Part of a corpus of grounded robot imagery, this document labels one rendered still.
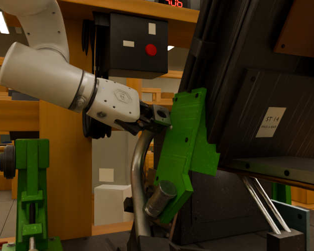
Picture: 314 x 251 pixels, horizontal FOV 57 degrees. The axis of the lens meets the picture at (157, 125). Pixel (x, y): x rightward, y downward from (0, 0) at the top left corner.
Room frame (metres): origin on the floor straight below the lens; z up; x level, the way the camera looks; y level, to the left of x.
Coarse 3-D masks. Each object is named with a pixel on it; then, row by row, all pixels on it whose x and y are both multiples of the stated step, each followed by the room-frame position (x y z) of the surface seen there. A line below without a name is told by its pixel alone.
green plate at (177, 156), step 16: (176, 96) 0.65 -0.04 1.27; (192, 96) 0.58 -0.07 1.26; (176, 112) 0.62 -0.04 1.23; (192, 112) 0.56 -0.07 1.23; (176, 128) 0.60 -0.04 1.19; (192, 128) 0.54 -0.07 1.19; (176, 144) 0.59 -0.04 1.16; (192, 144) 0.54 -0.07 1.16; (208, 144) 0.57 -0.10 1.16; (160, 160) 0.63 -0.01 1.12; (176, 160) 0.57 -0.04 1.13; (192, 160) 0.56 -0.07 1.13; (208, 160) 0.57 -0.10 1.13; (160, 176) 0.61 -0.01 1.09; (176, 176) 0.55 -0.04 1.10
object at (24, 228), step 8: (24, 192) 0.63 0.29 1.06; (40, 192) 0.64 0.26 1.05; (24, 200) 0.62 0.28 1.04; (32, 200) 0.62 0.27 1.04; (40, 200) 0.63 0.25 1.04; (24, 208) 0.64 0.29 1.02; (32, 208) 0.62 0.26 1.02; (40, 208) 0.65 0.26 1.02; (24, 216) 0.63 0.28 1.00; (32, 216) 0.61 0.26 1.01; (40, 216) 0.64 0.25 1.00; (24, 224) 0.61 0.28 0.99; (32, 224) 0.59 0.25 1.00; (40, 224) 0.60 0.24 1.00; (24, 232) 0.58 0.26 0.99; (32, 232) 0.58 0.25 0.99; (40, 232) 0.59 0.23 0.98; (24, 240) 0.59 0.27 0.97; (40, 240) 0.60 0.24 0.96
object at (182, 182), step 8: (184, 176) 0.53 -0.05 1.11; (176, 184) 0.54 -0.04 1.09; (184, 184) 0.51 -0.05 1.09; (184, 192) 0.51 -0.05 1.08; (192, 192) 0.51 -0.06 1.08; (176, 200) 0.52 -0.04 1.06; (184, 200) 0.52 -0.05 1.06; (168, 208) 0.54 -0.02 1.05; (176, 208) 0.53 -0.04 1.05; (160, 216) 0.56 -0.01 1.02; (168, 216) 0.54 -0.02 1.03
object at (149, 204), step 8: (160, 184) 0.52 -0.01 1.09; (168, 184) 0.53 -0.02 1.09; (160, 192) 0.51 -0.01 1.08; (168, 192) 0.52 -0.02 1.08; (176, 192) 0.53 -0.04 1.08; (152, 200) 0.54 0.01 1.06; (160, 200) 0.52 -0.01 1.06; (168, 200) 0.53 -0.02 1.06; (144, 208) 0.55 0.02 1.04; (152, 208) 0.54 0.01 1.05; (160, 208) 0.54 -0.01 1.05; (152, 216) 0.54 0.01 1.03
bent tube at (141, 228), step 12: (156, 108) 0.65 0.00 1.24; (156, 120) 0.62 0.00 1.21; (168, 120) 0.64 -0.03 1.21; (144, 132) 0.67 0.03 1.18; (144, 144) 0.68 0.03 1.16; (144, 156) 0.69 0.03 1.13; (132, 168) 0.68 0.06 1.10; (132, 180) 0.66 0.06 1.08; (132, 192) 0.64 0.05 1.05; (144, 192) 0.63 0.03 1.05; (144, 216) 0.58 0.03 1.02; (144, 228) 0.56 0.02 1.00
